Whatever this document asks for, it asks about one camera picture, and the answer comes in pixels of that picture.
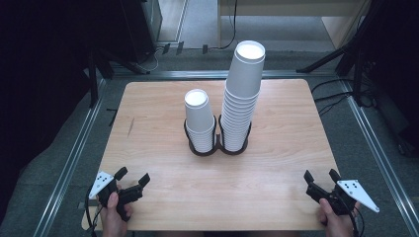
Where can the dark curtain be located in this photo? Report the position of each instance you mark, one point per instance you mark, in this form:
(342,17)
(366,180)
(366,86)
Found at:
(39,82)

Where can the person's right hand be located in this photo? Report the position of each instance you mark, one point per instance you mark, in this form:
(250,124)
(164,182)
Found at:
(337,225)

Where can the black metal stand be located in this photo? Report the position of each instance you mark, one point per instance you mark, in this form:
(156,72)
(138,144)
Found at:
(94,82)

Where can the small dark floor bracket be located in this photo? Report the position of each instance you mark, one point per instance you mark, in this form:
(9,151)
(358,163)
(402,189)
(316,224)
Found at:
(205,49)
(180,48)
(166,48)

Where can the black cabinet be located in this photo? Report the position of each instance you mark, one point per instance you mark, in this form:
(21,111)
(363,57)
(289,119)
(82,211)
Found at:
(138,26)

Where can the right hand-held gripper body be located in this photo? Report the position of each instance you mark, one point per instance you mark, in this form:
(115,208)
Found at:
(355,191)

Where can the aluminium frame rail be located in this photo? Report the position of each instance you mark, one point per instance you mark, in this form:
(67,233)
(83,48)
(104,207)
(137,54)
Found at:
(378,148)
(70,164)

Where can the tall stack of white cups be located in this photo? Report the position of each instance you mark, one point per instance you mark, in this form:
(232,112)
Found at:
(243,79)

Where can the grey tape piece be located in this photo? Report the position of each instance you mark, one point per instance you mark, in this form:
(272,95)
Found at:
(84,205)

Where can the black double cup holder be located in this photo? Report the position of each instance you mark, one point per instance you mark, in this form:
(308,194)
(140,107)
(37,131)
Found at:
(217,152)

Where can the black tripod stand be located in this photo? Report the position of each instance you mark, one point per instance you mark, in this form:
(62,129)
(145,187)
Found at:
(322,61)

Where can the short stack of white cups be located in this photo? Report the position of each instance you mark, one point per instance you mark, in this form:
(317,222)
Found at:
(198,115)

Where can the light wooden desk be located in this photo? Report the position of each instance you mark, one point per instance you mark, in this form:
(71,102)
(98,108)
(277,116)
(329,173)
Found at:
(280,8)

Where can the person's left hand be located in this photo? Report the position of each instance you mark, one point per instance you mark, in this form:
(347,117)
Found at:
(113,223)

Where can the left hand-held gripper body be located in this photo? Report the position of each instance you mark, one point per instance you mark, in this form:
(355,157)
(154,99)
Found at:
(105,184)

